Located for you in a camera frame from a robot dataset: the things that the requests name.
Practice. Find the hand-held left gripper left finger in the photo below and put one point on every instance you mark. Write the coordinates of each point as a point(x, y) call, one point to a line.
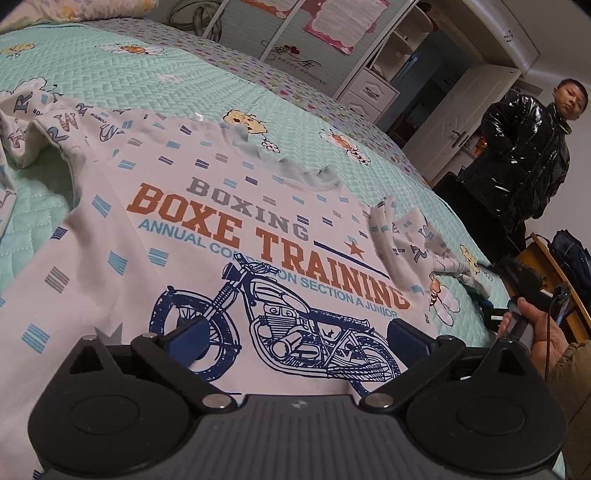
point(189, 339)

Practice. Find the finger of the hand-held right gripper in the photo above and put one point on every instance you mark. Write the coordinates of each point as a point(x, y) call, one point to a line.
point(494, 311)

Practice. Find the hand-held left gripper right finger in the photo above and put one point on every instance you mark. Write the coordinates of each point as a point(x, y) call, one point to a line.
point(408, 341)

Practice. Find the printed white shirt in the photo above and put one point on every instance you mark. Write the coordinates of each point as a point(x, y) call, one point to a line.
point(138, 258)

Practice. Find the person's right forearm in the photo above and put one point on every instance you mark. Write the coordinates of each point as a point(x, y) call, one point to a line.
point(575, 406)

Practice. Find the person's right hand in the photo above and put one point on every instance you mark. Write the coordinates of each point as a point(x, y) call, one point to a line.
point(551, 346)

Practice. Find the wooden desk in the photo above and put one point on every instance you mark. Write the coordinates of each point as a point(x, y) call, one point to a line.
point(572, 300)

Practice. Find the dark blue backpack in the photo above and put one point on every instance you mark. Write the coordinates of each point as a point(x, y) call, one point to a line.
point(572, 263)

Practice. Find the white door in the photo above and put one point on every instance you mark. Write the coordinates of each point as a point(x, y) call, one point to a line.
point(443, 115)

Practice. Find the white drawer cabinet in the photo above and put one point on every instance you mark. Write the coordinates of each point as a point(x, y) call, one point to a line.
point(374, 87)

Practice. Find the grey floral bed sheet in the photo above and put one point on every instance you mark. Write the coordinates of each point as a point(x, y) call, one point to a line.
point(295, 87)

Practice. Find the mint quilted bee blanket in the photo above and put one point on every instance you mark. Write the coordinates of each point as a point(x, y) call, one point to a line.
point(138, 69)

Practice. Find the white sliding door wardrobe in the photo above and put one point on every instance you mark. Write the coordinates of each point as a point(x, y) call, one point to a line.
point(277, 41)

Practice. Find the pink bordered poster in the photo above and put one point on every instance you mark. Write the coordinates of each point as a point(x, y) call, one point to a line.
point(341, 23)

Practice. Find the grey hoop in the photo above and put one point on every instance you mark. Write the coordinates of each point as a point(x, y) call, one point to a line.
point(196, 14)

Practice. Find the orange bordered poster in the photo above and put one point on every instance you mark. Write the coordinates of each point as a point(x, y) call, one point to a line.
point(272, 3)

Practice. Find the floral pillow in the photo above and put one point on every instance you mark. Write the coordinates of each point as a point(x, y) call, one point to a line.
point(69, 9)

